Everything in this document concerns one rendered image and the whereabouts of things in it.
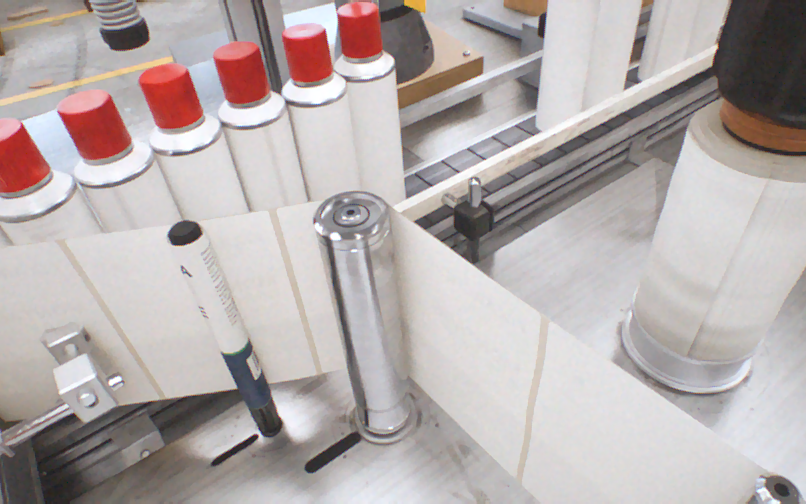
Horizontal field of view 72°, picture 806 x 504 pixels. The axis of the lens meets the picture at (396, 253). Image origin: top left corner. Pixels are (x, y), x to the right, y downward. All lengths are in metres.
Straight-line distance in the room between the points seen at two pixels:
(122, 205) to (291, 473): 0.21
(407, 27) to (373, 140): 0.35
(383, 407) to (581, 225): 0.29
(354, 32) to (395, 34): 0.35
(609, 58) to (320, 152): 0.37
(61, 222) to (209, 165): 0.10
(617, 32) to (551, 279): 0.30
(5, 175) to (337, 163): 0.23
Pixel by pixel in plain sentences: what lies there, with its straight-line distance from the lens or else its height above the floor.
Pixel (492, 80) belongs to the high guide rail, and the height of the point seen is 0.96.
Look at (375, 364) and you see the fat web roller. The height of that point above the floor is 0.97.
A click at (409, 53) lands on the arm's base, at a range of 0.82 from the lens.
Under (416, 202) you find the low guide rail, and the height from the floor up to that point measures 0.91.
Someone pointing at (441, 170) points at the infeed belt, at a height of 0.88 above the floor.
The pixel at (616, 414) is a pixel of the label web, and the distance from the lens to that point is 0.24.
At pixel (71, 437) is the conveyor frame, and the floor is 0.87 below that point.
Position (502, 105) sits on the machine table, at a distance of 0.86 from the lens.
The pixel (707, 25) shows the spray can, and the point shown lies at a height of 0.94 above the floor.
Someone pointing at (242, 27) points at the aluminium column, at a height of 1.05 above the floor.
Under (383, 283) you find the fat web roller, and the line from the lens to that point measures 0.28.
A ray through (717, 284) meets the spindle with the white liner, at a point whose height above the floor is 0.99.
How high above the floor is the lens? 1.23
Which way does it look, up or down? 43 degrees down
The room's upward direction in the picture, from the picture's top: 6 degrees counter-clockwise
